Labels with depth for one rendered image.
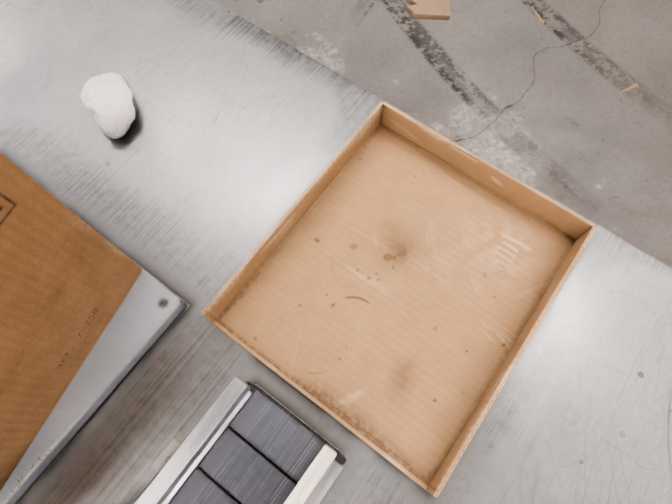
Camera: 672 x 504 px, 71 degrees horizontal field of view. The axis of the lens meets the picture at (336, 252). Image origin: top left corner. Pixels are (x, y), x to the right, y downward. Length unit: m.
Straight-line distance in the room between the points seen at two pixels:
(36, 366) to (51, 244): 0.11
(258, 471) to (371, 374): 0.13
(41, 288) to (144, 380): 0.15
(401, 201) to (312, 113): 0.16
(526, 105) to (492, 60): 0.21
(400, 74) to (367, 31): 0.22
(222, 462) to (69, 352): 0.17
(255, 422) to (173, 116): 0.37
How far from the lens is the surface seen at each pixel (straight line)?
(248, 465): 0.43
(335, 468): 0.43
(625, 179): 1.74
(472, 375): 0.49
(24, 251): 0.39
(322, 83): 0.62
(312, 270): 0.50
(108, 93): 0.63
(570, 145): 1.72
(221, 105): 0.62
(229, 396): 0.35
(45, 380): 0.48
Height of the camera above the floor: 1.30
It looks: 69 degrees down
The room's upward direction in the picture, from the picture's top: 2 degrees counter-clockwise
